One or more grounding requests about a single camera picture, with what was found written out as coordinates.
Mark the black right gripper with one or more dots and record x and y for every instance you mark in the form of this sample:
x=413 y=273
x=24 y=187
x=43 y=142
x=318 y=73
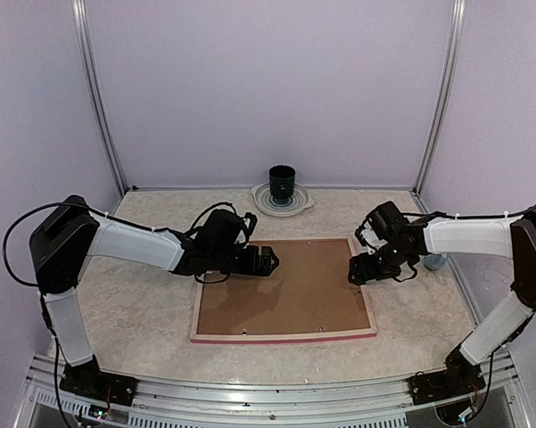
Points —
x=363 y=271

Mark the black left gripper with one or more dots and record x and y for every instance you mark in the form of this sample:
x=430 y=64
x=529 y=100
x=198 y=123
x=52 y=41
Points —
x=265 y=269

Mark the pink wooden picture frame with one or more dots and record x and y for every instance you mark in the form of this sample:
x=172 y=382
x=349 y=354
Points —
x=196 y=321

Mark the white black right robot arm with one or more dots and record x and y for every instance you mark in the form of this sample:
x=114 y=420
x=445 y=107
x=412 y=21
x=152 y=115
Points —
x=393 y=239

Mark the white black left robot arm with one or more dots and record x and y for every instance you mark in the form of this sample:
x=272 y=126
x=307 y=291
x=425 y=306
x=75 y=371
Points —
x=218 y=241

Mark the light blue paper cup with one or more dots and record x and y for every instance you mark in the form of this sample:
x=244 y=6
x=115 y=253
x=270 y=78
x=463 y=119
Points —
x=435 y=262

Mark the striped ceramic plate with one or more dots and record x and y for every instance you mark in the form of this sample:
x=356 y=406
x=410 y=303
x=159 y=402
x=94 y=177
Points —
x=299 y=202

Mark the dark green cup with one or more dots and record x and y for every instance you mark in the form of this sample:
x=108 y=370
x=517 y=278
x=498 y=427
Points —
x=281 y=180

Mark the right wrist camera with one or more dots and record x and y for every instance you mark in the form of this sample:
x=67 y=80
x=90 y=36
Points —
x=367 y=238

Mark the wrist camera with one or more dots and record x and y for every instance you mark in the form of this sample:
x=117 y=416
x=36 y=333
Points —
x=367 y=238
x=250 y=221

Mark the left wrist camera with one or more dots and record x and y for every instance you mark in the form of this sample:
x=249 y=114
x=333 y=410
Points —
x=250 y=221

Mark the aluminium front rail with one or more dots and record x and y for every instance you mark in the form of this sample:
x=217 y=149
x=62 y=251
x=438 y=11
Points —
x=159 y=402

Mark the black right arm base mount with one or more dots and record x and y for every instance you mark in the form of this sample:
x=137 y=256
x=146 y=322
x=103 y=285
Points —
x=439 y=385

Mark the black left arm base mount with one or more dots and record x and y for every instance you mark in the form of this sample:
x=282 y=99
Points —
x=106 y=387

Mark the right aluminium corner post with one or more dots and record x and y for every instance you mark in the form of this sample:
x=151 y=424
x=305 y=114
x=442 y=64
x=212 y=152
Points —
x=440 y=108

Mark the aluminium corner post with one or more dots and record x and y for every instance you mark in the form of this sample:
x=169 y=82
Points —
x=440 y=108
x=79 y=9

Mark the left aluminium corner post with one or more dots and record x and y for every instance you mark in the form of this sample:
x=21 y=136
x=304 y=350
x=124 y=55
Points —
x=79 y=9

